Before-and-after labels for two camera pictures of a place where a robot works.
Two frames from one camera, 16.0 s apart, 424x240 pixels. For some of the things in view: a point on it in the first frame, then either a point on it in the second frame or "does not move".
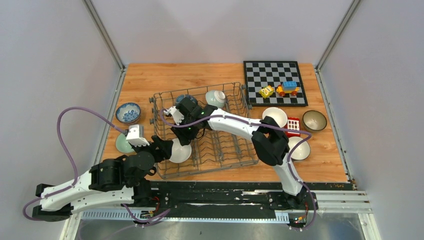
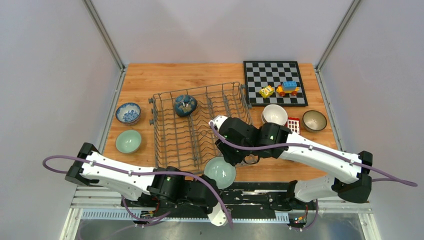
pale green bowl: x=215 y=98 → x=217 y=168
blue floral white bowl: x=128 y=113 does not move
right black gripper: x=184 y=138 → x=228 y=157
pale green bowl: x=123 y=145 does not move
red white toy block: x=292 y=123 does not move
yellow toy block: x=266 y=91 does not move
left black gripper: x=164 y=151 → x=204 y=179
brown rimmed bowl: x=314 y=121 does not move
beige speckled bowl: x=180 y=154 → x=275 y=113
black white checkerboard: x=259 y=74 does not move
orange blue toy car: x=289 y=87 does not move
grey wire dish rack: x=208 y=128 does not move
